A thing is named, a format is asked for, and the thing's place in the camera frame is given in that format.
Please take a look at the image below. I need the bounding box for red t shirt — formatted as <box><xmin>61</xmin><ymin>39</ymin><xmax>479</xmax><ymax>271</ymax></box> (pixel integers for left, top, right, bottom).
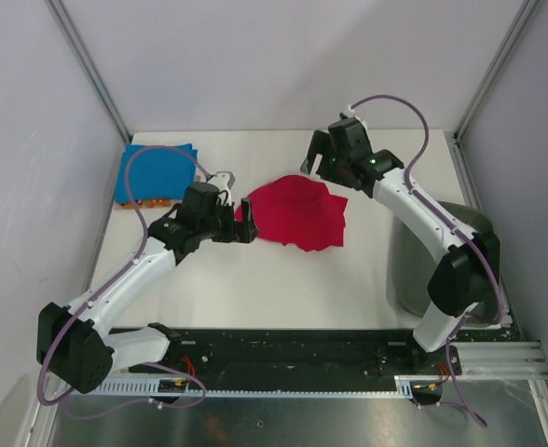
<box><xmin>248</xmin><ymin>175</ymin><xmax>348</xmax><ymax>252</ymax></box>

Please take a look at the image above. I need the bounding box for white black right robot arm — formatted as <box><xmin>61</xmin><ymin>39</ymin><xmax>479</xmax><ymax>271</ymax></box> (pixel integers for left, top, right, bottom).
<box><xmin>301</xmin><ymin>116</ymin><xmax>500</xmax><ymax>373</ymax></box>

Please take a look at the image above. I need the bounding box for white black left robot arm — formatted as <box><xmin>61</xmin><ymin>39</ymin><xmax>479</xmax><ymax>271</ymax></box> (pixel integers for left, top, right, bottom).
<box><xmin>36</xmin><ymin>182</ymin><xmax>258</xmax><ymax>394</ymax></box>

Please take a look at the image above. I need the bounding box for folded orange patterned t shirt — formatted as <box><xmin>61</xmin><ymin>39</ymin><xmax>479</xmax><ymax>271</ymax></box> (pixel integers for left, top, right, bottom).
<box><xmin>117</xmin><ymin>174</ymin><xmax>202</xmax><ymax>211</ymax></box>

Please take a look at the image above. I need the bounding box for folded blue t shirt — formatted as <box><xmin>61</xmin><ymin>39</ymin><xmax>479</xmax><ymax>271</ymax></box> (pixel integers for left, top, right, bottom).
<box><xmin>115</xmin><ymin>143</ymin><xmax>198</xmax><ymax>204</ymax></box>

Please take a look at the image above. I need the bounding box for dark green plastic tray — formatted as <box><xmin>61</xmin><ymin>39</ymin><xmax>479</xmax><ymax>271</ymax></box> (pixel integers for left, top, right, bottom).
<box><xmin>387</xmin><ymin>201</ymin><xmax>497</xmax><ymax>327</ymax></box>

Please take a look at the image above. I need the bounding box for aluminium profile crossbar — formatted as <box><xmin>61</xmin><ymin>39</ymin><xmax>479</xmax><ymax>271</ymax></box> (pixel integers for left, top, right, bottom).
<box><xmin>456</xmin><ymin>342</ymin><xmax>548</xmax><ymax>381</ymax></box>

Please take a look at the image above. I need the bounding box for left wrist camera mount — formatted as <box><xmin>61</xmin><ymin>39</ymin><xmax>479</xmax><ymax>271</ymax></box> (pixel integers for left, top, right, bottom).
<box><xmin>207</xmin><ymin>171</ymin><xmax>236</xmax><ymax>191</ymax></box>

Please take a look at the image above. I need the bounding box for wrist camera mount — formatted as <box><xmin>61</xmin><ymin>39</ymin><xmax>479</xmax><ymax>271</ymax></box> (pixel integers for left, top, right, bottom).
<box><xmin>207</xmin><ymin>171</ymin><xmax>236</xmax><ymax>191</ymax></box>
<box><xmin>339</xmin><ymin>104</ymin><xmax>368</xmax><ymax>129</ymax></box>

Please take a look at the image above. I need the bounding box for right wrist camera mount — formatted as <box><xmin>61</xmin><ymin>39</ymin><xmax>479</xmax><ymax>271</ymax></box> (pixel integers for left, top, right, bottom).
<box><xmin>339</xmin><ymin>104</ymin><xmax>368</xmax><ymax>129</ymax></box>

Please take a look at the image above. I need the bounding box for right aluminium frame post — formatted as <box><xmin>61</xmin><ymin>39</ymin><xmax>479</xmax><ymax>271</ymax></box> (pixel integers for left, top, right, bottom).
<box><xmin>451</xmin><ymin>0</ymin><xmax>546</xmax><ymax>142</ymax></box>

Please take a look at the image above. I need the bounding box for aluminium frame post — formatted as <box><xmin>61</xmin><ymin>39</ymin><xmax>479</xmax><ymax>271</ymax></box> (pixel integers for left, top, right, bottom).
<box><xmin>45</xmin><ymin>0</ymin><xmax>132</xmax><ymax>142</ymax></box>
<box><xmin>451</xmin><ymin>0</ymin><xmax>546</xmax><ymax>142</ymax></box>

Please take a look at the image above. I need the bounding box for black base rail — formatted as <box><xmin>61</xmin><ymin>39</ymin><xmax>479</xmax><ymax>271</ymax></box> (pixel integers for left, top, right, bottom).
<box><xmin>129</xmin><ymin>325</ymin><xmax>464</xmax><ymax>392</ymax></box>

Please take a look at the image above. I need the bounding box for grey slotted cable duct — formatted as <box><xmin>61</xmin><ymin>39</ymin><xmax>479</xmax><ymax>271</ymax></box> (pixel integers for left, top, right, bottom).
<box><xmin>62</xmin><ymin>375</ymin><xmax>418</xmax><ymax>400</ymax></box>

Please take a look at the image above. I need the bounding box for left aluminium frame post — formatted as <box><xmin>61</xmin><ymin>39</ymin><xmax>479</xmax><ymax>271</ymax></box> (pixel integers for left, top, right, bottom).
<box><xmin>45</xmin><ymin>0</ymin><xmax>132</xmax><ymax>142</ymax></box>

